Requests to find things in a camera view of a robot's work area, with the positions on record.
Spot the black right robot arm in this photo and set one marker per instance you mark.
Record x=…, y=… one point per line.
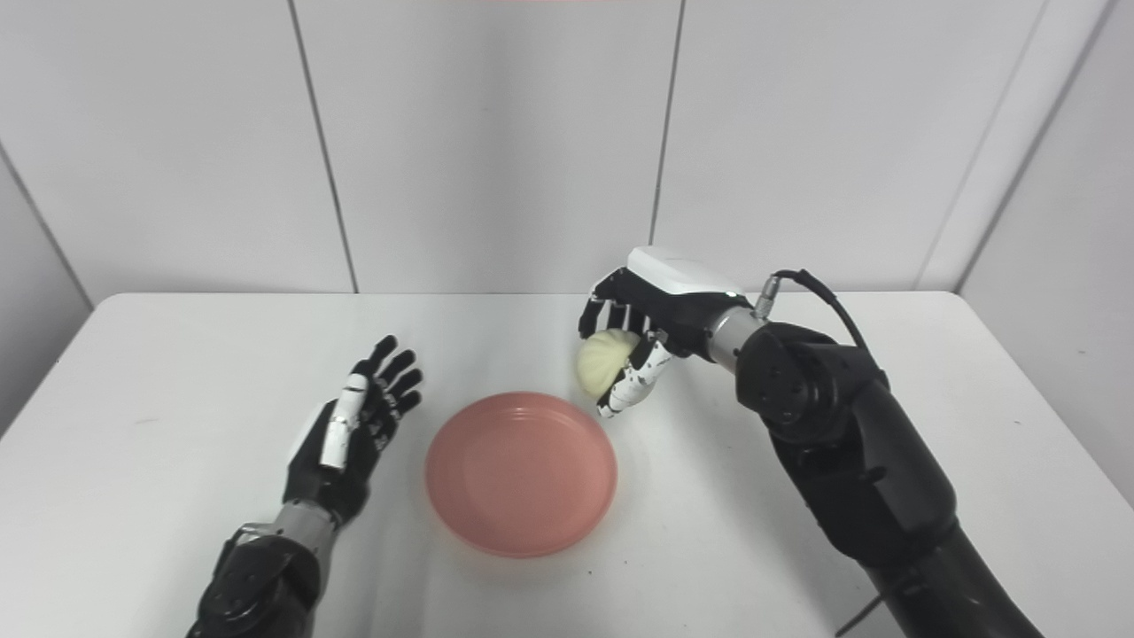
x=868, y=470

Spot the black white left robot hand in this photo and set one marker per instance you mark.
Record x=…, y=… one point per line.
x=310, y=483

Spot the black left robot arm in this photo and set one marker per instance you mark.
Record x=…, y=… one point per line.
x=257, y=585

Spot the pink plastic plate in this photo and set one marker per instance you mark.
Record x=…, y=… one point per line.
x=521, y=474

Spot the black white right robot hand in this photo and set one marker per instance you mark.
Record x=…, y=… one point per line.
x=682, y=310

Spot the white steamed bun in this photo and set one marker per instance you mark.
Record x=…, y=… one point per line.
x=602, y=363

